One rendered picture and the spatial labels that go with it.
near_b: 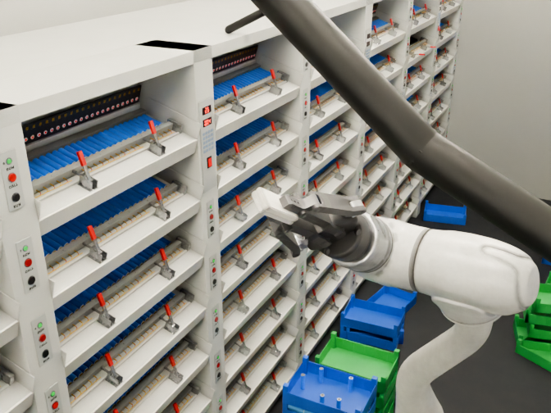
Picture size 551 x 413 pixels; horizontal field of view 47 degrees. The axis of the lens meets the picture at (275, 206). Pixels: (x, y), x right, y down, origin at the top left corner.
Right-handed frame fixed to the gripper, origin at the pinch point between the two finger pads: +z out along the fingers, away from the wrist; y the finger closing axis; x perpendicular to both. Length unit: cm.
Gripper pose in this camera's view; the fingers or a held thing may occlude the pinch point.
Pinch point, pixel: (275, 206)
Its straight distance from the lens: 76.8
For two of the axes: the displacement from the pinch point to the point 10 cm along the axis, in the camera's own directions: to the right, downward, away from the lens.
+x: 3.6, 8.1, -4.6
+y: 7.6, -5.4, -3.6
